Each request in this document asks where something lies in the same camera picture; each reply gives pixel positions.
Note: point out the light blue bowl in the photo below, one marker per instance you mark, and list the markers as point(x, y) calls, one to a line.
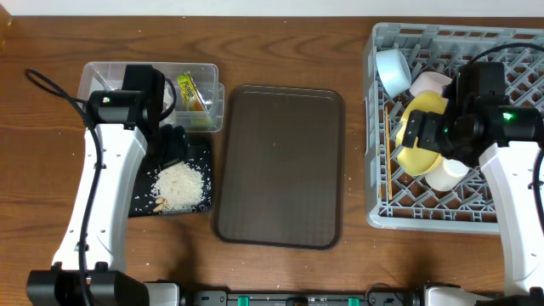
point(393, 71)

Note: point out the yellow plate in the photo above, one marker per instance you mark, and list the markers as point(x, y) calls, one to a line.
point(416, 161)

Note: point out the pile of rice grains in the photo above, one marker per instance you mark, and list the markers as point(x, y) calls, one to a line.
point(178, 187)

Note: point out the yellow green snack wrapper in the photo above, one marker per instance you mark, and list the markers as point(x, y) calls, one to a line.
point(193, 101)

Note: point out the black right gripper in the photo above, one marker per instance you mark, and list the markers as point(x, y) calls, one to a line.
point(431, 121)

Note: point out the grey dishwasher rack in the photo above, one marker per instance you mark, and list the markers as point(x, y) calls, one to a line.
point(415, 206)

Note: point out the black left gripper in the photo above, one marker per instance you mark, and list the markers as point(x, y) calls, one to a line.
point(173, 147)

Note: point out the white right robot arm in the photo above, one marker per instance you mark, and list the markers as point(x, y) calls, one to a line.
point(513, 168)

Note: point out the white pink bowl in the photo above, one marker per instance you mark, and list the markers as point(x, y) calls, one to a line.
point(429, 81)

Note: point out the wooden chopstick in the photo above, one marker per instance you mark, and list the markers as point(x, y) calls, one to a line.
point(379, 176)
point(388, 154)

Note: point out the black waste tray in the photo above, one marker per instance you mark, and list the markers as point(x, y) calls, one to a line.
point(200, 149)

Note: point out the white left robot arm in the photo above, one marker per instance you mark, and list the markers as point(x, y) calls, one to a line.
point(121, 131)

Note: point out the small pale green cup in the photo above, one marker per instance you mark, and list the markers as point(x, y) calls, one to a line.
point(447, 175)

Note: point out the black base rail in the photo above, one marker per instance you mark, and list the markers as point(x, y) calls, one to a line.
point(276, 299)

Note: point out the clear plastic waste bin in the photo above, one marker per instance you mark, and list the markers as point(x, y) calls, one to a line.
point(109, 76)

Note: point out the dark brown serving tray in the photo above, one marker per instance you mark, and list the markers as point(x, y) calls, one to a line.
point(282, 182)

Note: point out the peanut pieces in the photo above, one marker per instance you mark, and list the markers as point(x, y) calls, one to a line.
point(161, 204)

